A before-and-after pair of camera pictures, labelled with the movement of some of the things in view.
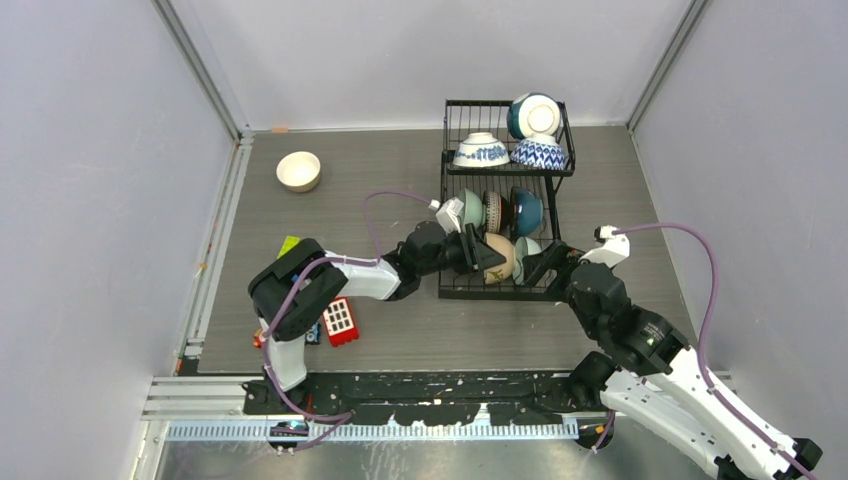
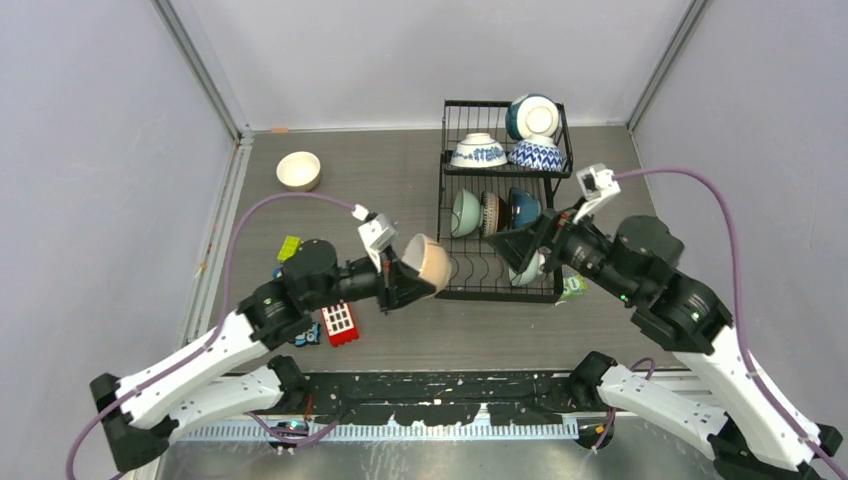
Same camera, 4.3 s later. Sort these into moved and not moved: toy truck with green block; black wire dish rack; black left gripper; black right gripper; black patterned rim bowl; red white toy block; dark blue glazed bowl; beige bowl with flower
Moved: black right gripper; black left gripper; beige bowl with flower
Not moved: red white toy block; toy truck with green block; black patterned rim bowl; dark blue glazed bowl; black wire dish rack
